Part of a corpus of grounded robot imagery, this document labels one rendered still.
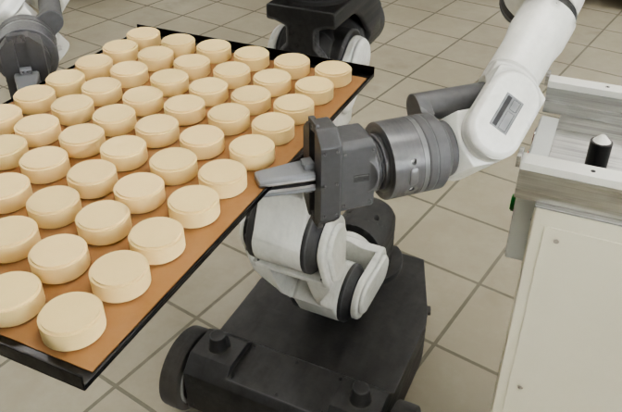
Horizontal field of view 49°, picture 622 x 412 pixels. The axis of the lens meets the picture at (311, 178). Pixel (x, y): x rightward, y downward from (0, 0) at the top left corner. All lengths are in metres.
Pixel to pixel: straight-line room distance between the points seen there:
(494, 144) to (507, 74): 0.09
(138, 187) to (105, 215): 0.05
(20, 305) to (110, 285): 0.07
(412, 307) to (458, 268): 0.44
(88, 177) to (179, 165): 0.09
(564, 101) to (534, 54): 0.42
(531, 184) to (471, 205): 1.49
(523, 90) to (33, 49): 0.64
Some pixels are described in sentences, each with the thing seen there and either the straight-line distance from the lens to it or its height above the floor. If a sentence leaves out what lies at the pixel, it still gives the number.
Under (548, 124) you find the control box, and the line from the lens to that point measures 1.25.
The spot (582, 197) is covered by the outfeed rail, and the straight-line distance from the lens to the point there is 1.02.
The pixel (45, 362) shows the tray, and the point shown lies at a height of 1.01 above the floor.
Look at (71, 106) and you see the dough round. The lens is 0.89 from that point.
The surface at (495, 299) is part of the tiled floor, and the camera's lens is 2.13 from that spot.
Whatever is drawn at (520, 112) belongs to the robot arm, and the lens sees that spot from 0.79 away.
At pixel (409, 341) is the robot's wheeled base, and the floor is 0.17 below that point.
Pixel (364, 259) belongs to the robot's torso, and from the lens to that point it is 1.73.
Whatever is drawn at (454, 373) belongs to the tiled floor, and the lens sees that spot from 1.90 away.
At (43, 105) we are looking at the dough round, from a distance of 0.92.
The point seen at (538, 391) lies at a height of 0.48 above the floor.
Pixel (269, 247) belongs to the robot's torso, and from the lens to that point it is 1.32.
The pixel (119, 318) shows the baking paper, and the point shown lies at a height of 1.00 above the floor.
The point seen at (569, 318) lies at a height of 0.65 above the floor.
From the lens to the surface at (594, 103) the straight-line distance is 1.27.
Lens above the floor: 1.40
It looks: 33 degrees down
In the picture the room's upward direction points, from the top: straight up
